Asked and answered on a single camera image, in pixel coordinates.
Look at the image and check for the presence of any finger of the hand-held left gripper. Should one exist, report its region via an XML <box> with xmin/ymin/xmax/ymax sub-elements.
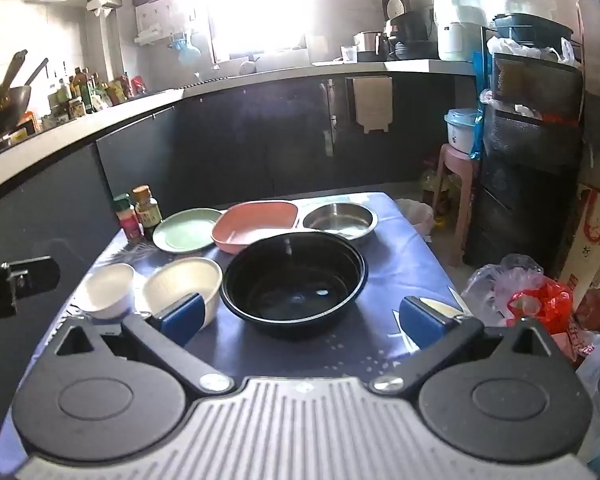
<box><xmin>0</xmin><ymin>256</ymin><xmax>61</xmax><ymax>323</ymax></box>

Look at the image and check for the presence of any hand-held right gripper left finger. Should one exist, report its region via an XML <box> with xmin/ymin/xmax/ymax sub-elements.
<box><xmin>54</xmin><ymin>291</ymin><xmax>236</xmax><ymax>395</ymax></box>

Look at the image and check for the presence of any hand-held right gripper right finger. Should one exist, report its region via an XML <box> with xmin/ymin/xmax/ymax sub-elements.
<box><xmin>372</xmin><ymin>296</ymin><xmax>553</xmax><ymax>395</ymax></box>

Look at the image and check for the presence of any green round plate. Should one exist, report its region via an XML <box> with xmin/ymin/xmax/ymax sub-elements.
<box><xmin>152</xmin><ymin>208</ymin><xmax>226</xmax><ymax>253</ymax></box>

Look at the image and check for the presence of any pink rounded plate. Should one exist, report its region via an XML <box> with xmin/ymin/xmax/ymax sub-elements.
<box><xmin>211</xmin><ymin>200</ymin><xmax>301</xmax><ymax>255</ymax></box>

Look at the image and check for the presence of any cream oval bowl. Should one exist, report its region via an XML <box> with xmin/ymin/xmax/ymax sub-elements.
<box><xmin>141</xmin><ymin>256</ymin><xmax>224</xmax><ymax>328</ymax></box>

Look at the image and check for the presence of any blue patterned tablecloth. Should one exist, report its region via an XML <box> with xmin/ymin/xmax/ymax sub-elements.
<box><xmin>0</xmin><ymin>191</ymin><xmax>473</xmax><ymax>461</ymax></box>

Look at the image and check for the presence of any clear plastic bag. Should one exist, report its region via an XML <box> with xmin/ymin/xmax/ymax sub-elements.
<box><xmin>461</xmin><ymin>254</ymin><xmax>546</xmax><ymax>328</ymax></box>

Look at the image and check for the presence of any small white cup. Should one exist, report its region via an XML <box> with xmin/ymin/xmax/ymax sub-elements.
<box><xmin>82</xmin><ymin>262</ymin><xmax>136</xmax><ymax>320</ymax></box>

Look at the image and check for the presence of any green-capped spice bottle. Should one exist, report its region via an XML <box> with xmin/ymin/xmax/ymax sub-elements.
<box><xmin>112</xmin><ymin>193</ymin><xmax>145</xmax><ymax>245</ymax></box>

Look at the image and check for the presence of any trash bin with white bag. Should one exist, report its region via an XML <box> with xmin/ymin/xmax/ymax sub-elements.
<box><xmin>394</xmin><ymin>198</ymin><xmax>437</xmax><ymax>238</ymax></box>

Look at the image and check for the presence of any orange-capped dark sauce bottle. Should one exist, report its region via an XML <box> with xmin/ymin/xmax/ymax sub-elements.
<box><xmin>131</xmin><ymin>185</ymin><xmax>161</xmax><ymax>231</ymax></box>

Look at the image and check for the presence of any black round bowl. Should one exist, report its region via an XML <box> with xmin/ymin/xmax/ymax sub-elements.
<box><xmin>220</xmin><ymin>231</ymin><xmax>369</xmax><ymax>342</ymax></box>

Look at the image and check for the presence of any red plastic bag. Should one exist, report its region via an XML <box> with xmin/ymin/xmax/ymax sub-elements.
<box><xmin>507</xmin><ymin>280</ymin><xmax>576</xmax><ymax>336</ymax></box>

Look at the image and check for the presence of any yellow oil bottle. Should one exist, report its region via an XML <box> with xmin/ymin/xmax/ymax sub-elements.
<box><xmin>422</xmin><ymin>167</ymin><xmax>453</xmax><ymax>216</ymax></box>

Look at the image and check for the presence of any stainless steel bowl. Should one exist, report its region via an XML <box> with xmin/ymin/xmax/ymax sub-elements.
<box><xmin>301</xmin><ymin>201</ymin><xmax>379</xmax><ymax>243</ymax></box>

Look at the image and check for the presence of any pink plastic stool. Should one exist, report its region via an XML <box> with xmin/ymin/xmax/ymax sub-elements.
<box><xmin>437</xmin><ymin>143</ymin><xmax>481</xmax><ymax>267</ymax></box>

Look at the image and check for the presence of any black wok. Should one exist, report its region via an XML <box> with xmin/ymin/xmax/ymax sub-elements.
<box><xmin>0</xmin><ymin>50</ymin><xmax>50</xmax><ymax>141</ymax></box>

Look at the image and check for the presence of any dark kitchen cabinet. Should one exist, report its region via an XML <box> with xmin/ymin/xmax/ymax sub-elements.
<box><xmin>0</xmin><ymin>59</ymin><xmax>481</xmax><ymax>321</ymax></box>

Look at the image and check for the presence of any row of condiment bottles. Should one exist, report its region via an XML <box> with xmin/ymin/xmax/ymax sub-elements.
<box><xmin>40</xmin><ymin>66</ymin><xmax>148</xmax><ymax>131</ymax></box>

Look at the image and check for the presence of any cardboard box with red print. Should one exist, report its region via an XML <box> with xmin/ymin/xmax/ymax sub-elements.
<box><xmin>560</xmin><ymin>182</ymin><xmax>600</xmax><ymax>333</ymax></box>

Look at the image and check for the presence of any black storage shelf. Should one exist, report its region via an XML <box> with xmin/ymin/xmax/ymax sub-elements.
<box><xmin>462</xmin><ymin>52</ymin><xmax>586</xmax><ymax>281</ymax></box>

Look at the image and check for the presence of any white rice cooker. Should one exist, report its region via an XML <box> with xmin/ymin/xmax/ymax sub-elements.
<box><xmin>444</xmin><ymin>107</ymin><xmax>482</xmax><ymax>156</ymax></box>

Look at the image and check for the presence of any beige hanging bin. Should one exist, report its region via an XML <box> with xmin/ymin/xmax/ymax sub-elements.
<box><xmin>345</xmin><ymin>76</ymin><xmax>394</xmax><ymax>135</ymax></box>

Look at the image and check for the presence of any blue hanging utensil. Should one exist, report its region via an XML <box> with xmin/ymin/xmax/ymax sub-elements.
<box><xmin>172</xmin><ymin>35</ymin><xmax>202</xmax><ymax>67</ymax></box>

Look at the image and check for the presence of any steel kettle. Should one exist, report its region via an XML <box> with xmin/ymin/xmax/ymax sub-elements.
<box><xmin>355</xmin><ymin>31</ymin><xmax>385</xmax><ymax>63</ymax></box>

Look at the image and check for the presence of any black coffee maker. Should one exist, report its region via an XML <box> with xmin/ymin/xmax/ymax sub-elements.
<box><xmin>385</xmin><ymin>10</ymin><xmax>438</xmax><ymax>61</ymax></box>

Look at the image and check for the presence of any white water dispenser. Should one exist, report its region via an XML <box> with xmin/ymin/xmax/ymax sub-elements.
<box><xmin>431</xmin><ymin>0</ymin><xmax>496</xmax><ymax>62</ymax></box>

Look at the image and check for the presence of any black basin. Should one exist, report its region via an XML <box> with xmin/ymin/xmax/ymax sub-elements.
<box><xmin>492</xmin><ymin>12</ymin><xmax>576</xmax><ymax>43</ymax></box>

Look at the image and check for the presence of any brown and white appliance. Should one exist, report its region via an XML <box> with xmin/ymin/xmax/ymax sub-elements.
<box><xmin>382</xmin><ymin>0</ymin><xmax>413</xmax><ymax>23</ymax></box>

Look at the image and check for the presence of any white wall rack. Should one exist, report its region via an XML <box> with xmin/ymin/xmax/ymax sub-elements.
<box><xmin>135</xmin><ymin>24</ymin><xmax>171</xmax><ymax>46</ymax></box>

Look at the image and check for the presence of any white wall dispenser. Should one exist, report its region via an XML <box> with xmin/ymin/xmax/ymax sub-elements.
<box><xmin>86</xmin><ymin>0</ymin><xmax>123</xmax><ymax>16</ymax></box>

